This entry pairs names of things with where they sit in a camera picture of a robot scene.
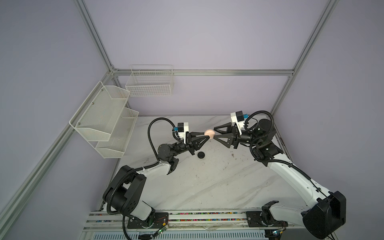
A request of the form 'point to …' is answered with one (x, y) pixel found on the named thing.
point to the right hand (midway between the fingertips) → (214, 134)
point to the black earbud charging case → (201, 154)
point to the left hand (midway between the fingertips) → (209, 136)
